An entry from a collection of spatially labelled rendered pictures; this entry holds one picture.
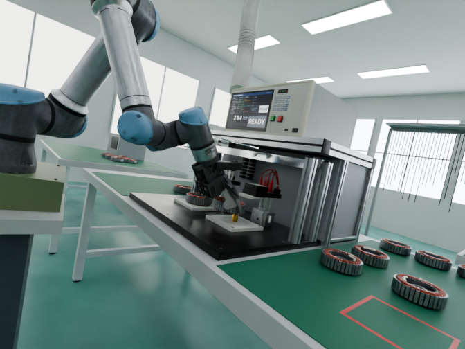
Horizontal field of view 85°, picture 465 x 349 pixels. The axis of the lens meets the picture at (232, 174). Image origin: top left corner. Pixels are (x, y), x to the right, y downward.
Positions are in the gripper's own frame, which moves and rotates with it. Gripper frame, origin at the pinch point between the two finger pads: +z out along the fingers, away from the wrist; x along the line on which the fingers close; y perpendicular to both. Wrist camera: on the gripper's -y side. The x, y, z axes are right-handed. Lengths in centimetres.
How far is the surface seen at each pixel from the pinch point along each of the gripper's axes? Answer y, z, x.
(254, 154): -21.9, -8.2, -6.3
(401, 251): -47, 42, 37
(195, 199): 2.3, 2.2, -20.4
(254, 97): -38.5, -25.6, -16.3
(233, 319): 1, 102, -39
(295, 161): -22.0, -8.4, 13.5
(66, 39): -81, -128, -473
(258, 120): -33.1, -18.0, -11.5
